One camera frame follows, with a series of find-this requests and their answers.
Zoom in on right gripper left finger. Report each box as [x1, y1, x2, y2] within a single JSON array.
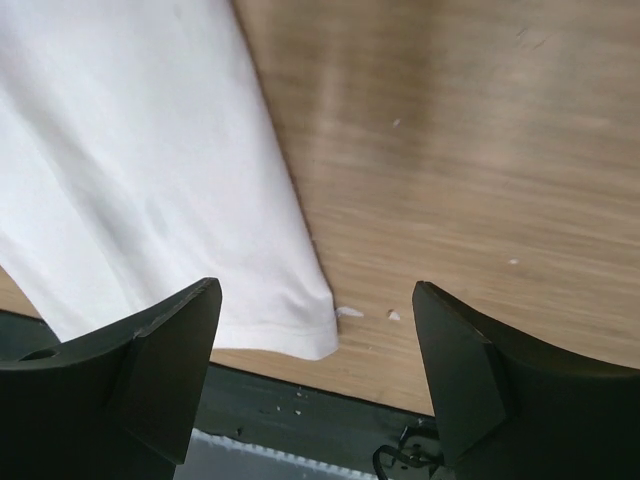
[[1, 278, 222, 479]]

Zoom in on white t shirt red print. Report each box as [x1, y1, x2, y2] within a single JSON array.
[[1, 1, 338, 360]]

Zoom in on slotted cable duct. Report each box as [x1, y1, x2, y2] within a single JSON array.
[[174, 429, 376, 480]]

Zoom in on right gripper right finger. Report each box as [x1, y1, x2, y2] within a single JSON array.
[[412, 281, 639, 479]]

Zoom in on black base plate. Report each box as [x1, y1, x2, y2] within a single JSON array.
[[0, 309, 446, 476]]

